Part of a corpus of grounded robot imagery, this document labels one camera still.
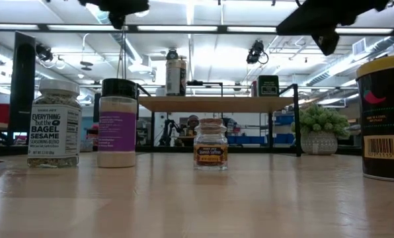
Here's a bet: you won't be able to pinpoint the furikake seasoning jar tan lid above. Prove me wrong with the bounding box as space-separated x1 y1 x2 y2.
165 58 187 97

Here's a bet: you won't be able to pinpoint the blue storage bins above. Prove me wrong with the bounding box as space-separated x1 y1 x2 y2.
227 114 296 146

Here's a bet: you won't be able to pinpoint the dark spice jar yellow lid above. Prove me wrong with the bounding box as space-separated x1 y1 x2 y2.
355 54 394 184

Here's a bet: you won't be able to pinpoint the purple label shaker black lid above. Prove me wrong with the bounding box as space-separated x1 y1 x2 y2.
97 78 139 169

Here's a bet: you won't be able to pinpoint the green black pepper tin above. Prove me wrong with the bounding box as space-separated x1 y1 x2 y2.
256 75 280 97

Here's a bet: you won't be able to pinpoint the red tool cart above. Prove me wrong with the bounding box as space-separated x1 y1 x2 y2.
86 124 99 146

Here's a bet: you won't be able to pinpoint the black ceiling camera with cable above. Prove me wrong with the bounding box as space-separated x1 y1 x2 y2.
245 39 270 65

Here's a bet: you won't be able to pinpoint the wooden shelf black metal legs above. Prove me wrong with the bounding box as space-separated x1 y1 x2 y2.
136 82 300 157

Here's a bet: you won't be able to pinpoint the hanging grey cord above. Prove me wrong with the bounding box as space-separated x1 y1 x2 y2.
116 28 129 80

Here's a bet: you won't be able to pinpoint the person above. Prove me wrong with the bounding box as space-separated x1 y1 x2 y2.
180 114 201 146

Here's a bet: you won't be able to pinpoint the black aluminium rig frame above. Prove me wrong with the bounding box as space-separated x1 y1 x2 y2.
0 22 394 157

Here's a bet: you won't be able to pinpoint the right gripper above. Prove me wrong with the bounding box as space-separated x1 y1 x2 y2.
276 0 393 56

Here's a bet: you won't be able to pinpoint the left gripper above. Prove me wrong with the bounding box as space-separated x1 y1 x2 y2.
77 0 151 30

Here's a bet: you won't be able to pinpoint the black monitor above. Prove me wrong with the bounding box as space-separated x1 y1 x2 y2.
93 92 102 124

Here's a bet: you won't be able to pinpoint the everything bagel seasoning jar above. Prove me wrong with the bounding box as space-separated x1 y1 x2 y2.
27 79 83 169

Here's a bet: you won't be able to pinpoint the green succulent in patterned pot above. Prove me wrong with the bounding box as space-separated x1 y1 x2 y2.
291 102 351 156

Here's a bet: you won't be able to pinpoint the small saffron jar cork stopper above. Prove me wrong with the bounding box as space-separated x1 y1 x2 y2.
193 118 229 171

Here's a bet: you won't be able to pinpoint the black camera on post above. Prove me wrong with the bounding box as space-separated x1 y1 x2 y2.
35 44 66 71

